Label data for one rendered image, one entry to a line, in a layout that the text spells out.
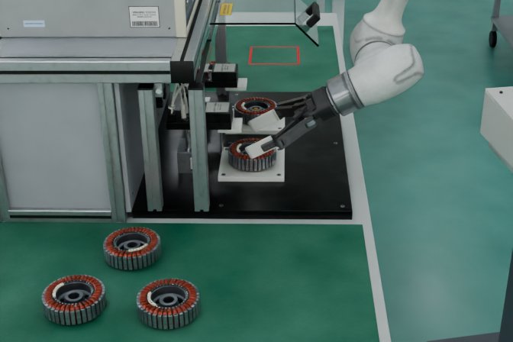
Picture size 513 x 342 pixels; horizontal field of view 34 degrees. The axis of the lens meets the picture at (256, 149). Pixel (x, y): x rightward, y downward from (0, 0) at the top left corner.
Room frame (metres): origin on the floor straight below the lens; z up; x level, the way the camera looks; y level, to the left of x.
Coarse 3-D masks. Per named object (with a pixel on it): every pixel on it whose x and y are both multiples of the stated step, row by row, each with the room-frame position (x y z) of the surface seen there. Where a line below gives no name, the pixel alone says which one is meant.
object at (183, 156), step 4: (180, 140) 1.74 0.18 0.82; (184, 140) 1.74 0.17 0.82; (180, 144) 1.72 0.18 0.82; (184, 144) 1.72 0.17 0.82; (180, 148) 1.70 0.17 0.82; (184, 148) 1.70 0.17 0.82; (180, 152) 1.68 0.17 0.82; (184, 152) 1.68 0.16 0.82; (188, 152) 1.68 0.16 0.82; (180, 156) 1.68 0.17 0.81; (184, 156) 1.68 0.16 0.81; (188, 156) 1.68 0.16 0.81; (180, 160) 1.68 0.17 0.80; (184, 160) 1.68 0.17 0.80; (188, 160) 1.68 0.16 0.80; (180, 164) 1.68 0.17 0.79; (184, 164) 1.68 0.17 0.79; (188, 164) 1.68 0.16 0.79; (180, 168) 1.68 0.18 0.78; (184, 168) 1.68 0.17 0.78; (188, 168) 1.68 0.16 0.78; (180, 172) 1.68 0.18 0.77; (184, 172) 1.68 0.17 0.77; (188, 172) 1.68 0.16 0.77
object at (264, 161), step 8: (232, 144) 1.73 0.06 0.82; (240, 144) 1.73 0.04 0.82; (248, 144) 1.74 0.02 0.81; (232, 152) 1.69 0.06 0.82; (240, 152) 1.72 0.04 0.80; (272, 152) 1.69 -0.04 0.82; (232, 160) 1.68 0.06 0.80; (240, 160) 1.66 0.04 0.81; (248, 160) 1.65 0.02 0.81; (256, 160) 1.65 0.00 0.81; (264, 160) 1.66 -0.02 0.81; (272, 160) 1.68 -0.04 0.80; (240, 168) 1.66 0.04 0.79; (248, 168) 1.65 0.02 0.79; (256, 168) 1.65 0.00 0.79; (264, 168) 1.66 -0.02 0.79
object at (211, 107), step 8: (208, 104) 1.73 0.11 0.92; (216, 104) 1.73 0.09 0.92; (224, 104) 1.73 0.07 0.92; (176, 112) 1.74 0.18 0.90; (208, 112) 1.68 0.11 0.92; (216, 112) 1.68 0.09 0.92; (224, 112) 1.68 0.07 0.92; (232, 112) 1.73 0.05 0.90; (176, 120) 1.70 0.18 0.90; (208, 120) 1.68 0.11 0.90; (216, 120) 1.68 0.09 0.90; (224, 120) 1.68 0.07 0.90; (232, 120) 1.72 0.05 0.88; (240, 120) 1.73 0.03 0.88; (168, 128) 1.68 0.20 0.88; (176, 128) 1.68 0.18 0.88; (184, 128) 1.68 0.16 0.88; (208, 128) 1.68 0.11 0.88; (216, 128) 1.68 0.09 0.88; (224, 128) 1.68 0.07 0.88; (232, 128) 1.68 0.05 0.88; (240, 128) 1.68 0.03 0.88
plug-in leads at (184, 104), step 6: (186, 84) 1.72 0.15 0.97; (174, 90) 1.70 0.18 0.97; (180, 90) 1.70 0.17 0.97; (174, 96) 1.70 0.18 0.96; (180, 96) 1.70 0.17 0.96; (186, 102) 1.73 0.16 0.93; (186, 108) 1.72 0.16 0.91; (168, 114) 1.69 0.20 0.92; (174, 114) 1.69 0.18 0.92; (186, 114) 1.72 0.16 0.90; (168, 120) 1.69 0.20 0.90; (174, 120) 1.69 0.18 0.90
